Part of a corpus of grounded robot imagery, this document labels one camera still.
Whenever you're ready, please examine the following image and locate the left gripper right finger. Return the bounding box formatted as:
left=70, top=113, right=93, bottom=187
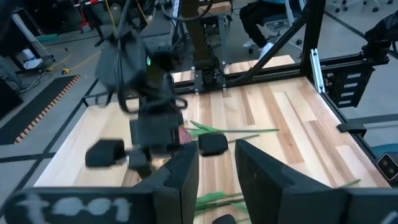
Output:
left=234, top=139, right=351, bottom=224

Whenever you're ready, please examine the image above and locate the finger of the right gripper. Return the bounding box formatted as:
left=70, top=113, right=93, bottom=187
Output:
left=127, top=149, right=154, bottom=180

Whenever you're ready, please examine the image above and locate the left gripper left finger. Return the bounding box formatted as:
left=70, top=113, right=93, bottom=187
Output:
left=134, top=141, right=200, bottom=224

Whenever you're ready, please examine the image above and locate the dark red artificial tulip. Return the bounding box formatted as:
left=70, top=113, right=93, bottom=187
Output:
left=178, top=120, right=280, bottom=146

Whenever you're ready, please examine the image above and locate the black table clamp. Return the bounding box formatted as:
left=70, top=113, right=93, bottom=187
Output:
left=337, top=122, right=368, bottom=138

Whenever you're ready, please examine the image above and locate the black mat striped edge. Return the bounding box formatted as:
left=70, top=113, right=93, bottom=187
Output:
left=0, top=74, right=81, bottom=146

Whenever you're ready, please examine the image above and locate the black slotted mounting plate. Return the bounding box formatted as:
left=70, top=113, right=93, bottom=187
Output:
left=323, top=65, right=376, bottom=109

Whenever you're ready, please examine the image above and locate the person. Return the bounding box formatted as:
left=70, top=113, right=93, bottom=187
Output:
left=238, top=0, right=301, bottom=60

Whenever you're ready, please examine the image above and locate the white office chair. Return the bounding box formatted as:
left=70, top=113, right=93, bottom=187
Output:
left=259, top=0, right=304, bottom=46

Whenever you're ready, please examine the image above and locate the yellow extension cord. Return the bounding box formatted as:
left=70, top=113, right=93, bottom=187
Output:
left=46, top=48, right=104, bottom=76

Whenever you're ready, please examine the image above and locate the small black depth camera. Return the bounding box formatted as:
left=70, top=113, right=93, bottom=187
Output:
left=376, top=153, right=398, bottom=182

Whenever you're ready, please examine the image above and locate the silver aluminium bracket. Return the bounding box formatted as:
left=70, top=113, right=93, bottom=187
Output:
left=310, top=49, right=326, bottom=94

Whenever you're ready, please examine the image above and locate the black articulated mount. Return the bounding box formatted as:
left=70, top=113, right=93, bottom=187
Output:
left=361, top=11, right=398, bottom=62

